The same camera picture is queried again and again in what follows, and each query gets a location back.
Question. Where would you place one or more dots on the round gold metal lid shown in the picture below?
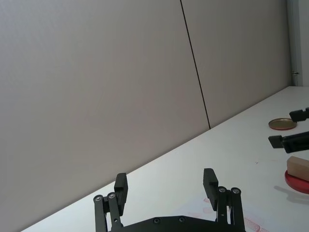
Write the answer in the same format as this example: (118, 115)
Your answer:
(280, 124)

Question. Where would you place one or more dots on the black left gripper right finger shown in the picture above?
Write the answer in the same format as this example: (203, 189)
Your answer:
(210, 188)

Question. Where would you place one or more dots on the round red plastic disc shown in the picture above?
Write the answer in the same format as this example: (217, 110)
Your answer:
(293, 183)

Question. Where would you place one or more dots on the pale wooden block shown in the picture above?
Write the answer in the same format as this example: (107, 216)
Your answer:
(298, 168)

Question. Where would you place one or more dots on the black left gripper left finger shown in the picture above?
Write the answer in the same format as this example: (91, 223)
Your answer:
(120, 193)

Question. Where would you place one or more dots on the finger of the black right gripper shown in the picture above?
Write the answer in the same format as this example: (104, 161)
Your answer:
(294, 142)
(300, 115)

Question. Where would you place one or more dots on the grey metal post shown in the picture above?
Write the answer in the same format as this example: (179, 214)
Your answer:
(294, 36)

